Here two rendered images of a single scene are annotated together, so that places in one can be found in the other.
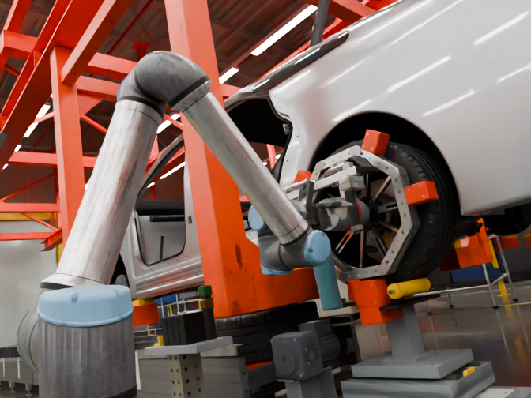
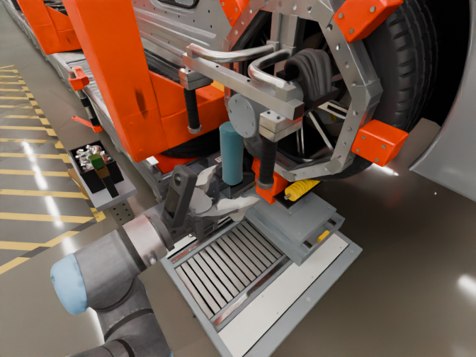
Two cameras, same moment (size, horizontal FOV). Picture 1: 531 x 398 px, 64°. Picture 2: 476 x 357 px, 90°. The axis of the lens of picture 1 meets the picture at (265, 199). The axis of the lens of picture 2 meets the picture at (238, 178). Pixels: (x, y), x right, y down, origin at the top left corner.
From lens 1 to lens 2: 1.26 m
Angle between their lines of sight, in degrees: 57
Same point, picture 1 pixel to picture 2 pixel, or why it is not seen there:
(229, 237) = (125, 83)
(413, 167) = (398, 88)
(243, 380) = (159, 185)
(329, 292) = (231, 173)
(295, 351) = not seen: hidden behind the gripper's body
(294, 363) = not seen: hidden behind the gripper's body
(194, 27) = not seen: outside the picture
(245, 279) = (151, 126)
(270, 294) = (183, 131)
